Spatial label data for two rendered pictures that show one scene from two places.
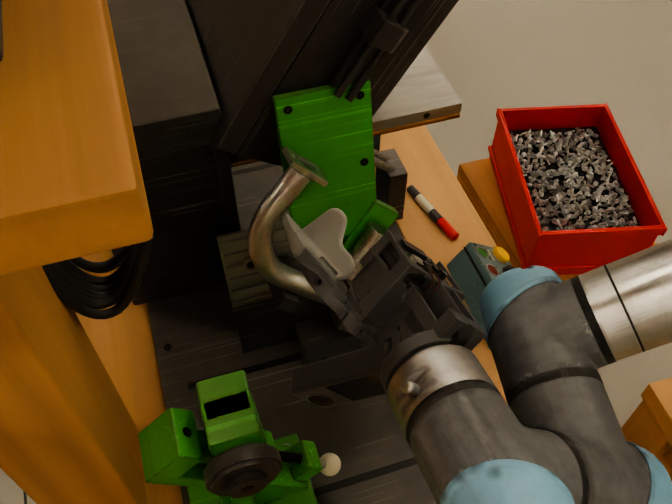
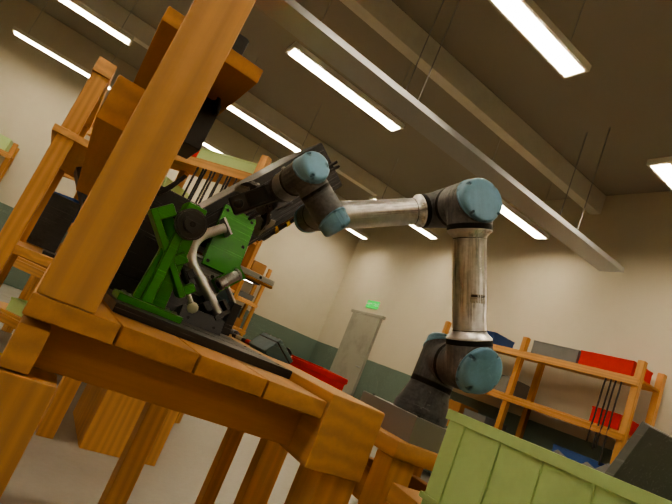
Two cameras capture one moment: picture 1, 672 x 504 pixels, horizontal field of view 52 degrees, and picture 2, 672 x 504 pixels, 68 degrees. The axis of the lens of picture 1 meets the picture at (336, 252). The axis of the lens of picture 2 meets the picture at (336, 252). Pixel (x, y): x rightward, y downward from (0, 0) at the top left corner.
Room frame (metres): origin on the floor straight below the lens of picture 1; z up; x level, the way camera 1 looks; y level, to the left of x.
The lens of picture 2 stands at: (-0.96, -0.06, 0.96)
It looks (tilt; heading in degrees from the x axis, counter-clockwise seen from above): 11 degrees up; 351
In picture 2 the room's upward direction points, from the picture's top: 23 degrees clockwise
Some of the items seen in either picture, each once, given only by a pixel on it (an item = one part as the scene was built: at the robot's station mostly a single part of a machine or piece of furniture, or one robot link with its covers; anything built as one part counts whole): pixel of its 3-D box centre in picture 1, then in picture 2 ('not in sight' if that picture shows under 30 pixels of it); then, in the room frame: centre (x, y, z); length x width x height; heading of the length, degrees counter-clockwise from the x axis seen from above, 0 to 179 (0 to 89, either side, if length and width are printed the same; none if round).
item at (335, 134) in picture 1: (322, 150); (227, 241); (0.64, 0.02, 1.17); 0.13 x 0.12 x 0.20; 18
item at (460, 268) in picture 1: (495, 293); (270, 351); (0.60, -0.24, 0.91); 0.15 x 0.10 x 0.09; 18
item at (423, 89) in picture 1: (316, 103); (216, 261); (0.80, 0.03, 1.11); 0.39 x 0.16 x 0.03; 108
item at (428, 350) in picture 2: not in sight; (442, 359); (0.37, -0.67, 1.08); 0.13 x 0.12 x 0.14; 7
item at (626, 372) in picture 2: not in sight; (510, 423); (5.03, -3.94, 1.10); 3.01 x 0.55 x 2.20; 19
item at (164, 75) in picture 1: (157, 147); (142, 242); (0.75, 0.26, 1.07); 0.30 x 0.18 x 0.34; 18
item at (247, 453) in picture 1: (244, 474); (191, 224); (0.24, 0.09, 1.12); 0.07 x 0.03 x 0.08; 108
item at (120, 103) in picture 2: not in sight; (97, 158); (0.58, 0.45, 1.23); 1.30 x 0.05 x 0.09; 18
